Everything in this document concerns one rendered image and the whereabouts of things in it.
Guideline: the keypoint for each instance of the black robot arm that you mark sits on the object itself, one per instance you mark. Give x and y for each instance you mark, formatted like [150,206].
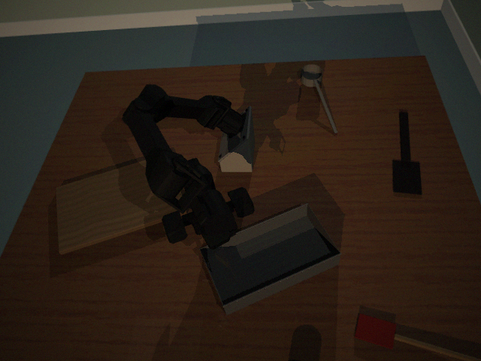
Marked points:
[168,172]

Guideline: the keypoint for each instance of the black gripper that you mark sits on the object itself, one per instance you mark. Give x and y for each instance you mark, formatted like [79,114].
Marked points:
[175,225]

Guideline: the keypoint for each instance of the wooden cutting board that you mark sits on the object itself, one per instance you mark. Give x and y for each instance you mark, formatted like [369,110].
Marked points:
[106,206]

